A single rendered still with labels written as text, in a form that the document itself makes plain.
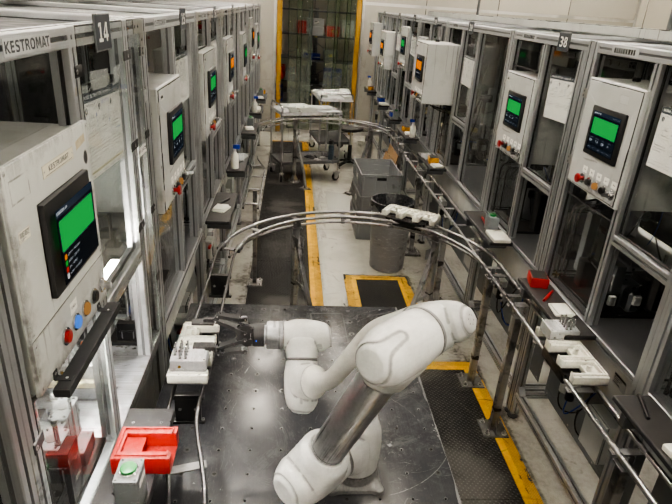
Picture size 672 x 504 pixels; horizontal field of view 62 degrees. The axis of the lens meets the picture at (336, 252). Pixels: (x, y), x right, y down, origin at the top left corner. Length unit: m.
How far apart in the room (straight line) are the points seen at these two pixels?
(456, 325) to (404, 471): 0.82
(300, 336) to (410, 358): 0.61
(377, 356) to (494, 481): 1.93
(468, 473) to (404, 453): 1.00
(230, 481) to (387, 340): 0.93
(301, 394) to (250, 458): 0.38
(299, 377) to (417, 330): 0.58
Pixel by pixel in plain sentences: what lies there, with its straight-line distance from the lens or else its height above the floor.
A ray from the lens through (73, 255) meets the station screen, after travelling 1.30.
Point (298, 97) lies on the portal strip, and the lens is 9.95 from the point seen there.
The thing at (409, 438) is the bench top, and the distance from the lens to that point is 2.16.
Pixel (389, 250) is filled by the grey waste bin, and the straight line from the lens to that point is 4.77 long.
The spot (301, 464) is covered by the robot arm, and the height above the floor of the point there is 0.93.
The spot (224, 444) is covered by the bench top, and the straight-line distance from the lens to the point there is 2.10.
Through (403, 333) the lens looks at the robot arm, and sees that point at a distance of 1.25.
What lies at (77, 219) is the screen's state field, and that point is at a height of 1.66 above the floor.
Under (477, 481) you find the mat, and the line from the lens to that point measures 3.04.
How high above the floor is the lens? 2.11
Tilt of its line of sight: 24 degrees down
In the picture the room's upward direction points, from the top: 4 degrees clockwise
